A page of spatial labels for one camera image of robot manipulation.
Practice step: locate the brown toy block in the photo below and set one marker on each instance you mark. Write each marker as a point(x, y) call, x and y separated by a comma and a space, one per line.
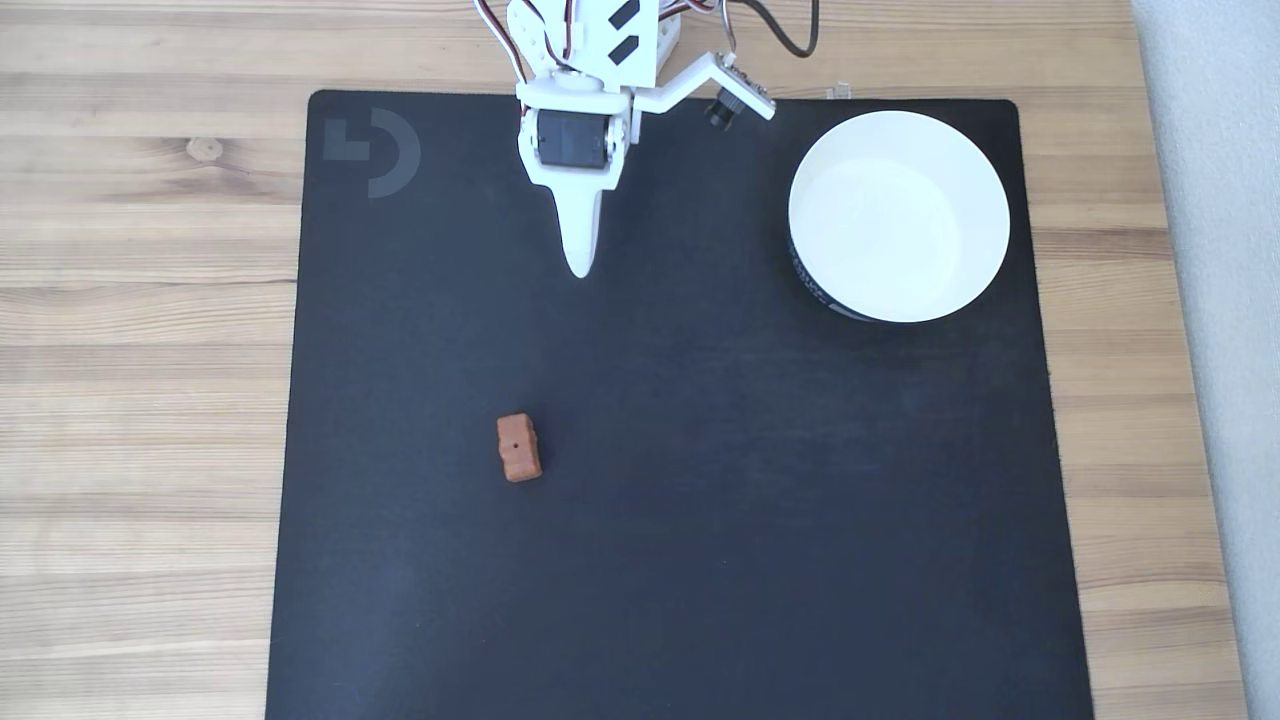
point(520, 460)

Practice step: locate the small clear plastic piece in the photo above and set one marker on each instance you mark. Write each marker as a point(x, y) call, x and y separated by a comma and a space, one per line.
point(838, 90)

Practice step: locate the black desk mat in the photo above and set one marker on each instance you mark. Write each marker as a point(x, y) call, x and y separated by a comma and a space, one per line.
point(700, 500)

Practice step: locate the white bowl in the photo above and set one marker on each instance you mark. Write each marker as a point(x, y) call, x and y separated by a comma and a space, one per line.
point(900, 210)

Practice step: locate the gripper camera on white bracket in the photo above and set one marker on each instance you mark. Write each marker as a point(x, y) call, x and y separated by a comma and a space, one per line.
point(745, 90)

